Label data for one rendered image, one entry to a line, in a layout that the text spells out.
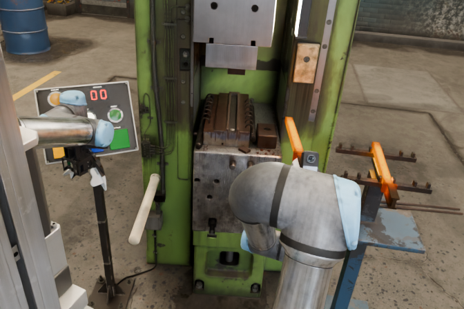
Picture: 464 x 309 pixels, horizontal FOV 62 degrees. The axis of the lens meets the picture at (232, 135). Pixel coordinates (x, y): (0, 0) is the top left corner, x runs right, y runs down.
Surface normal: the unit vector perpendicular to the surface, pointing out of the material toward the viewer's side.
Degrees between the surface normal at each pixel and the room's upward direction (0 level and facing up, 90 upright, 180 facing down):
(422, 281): 0
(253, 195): 68
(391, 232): 0
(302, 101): 90
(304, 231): 61
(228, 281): 89
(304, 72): 90
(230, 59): 90
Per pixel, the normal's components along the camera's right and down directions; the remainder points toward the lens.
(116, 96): 0.37, -0.04
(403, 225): 0.06, -0.87
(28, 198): 0.91, 0.25
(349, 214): -0.20, -0.13
